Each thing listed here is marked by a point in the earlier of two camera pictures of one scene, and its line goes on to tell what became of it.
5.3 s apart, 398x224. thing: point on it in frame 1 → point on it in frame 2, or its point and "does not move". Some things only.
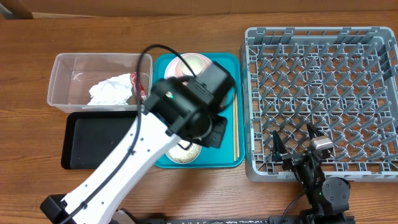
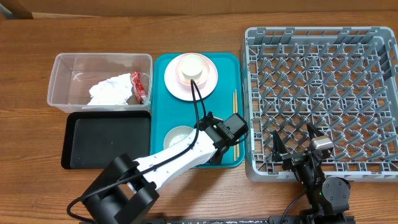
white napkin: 114,91 does not move
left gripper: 214,136 → 216,160
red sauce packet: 134,82 does not move
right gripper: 293,159 does not move
